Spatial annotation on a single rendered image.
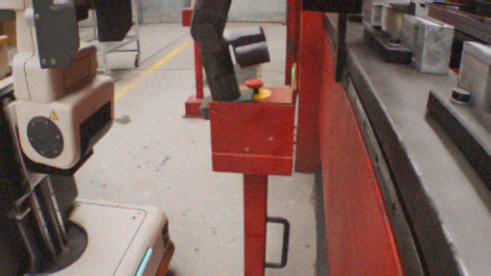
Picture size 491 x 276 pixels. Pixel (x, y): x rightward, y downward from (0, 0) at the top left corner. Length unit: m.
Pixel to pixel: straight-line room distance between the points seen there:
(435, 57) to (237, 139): 0.41
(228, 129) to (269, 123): 0.08
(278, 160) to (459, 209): 0.47
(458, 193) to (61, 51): 0.67
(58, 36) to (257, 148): 0.43
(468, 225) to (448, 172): 0.08
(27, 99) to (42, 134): 0.09
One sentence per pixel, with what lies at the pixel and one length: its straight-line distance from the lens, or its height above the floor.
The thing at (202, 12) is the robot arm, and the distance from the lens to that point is 0.64.
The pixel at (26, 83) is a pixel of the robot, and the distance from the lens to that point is 0.84.
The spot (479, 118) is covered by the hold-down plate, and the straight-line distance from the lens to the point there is 0.45.
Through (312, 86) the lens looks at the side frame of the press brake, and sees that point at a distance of 1.87.
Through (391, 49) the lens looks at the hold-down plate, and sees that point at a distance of 0.78.
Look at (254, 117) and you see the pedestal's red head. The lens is 0.69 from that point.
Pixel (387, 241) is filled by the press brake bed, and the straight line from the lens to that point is 0.45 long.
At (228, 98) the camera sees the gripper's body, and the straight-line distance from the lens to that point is 0.70.
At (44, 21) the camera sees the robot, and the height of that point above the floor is 0.98.
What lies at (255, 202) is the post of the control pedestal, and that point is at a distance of 0.87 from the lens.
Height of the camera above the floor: 1.04
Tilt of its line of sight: 25 degrees down
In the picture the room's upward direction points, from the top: straight up
